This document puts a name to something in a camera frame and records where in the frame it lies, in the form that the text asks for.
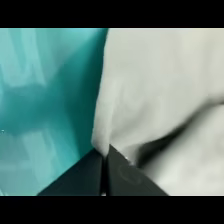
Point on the grey-brown shirt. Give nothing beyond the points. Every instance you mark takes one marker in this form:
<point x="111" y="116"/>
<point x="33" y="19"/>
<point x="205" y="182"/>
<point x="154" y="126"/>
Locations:
<point x="160" y="93"/>

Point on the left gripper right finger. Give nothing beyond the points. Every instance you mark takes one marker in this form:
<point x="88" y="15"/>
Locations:
<point x="130" y="178"/>

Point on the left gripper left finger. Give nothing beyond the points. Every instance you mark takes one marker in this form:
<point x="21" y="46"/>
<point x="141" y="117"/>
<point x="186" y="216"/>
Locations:
<point x="80" y="180"/>

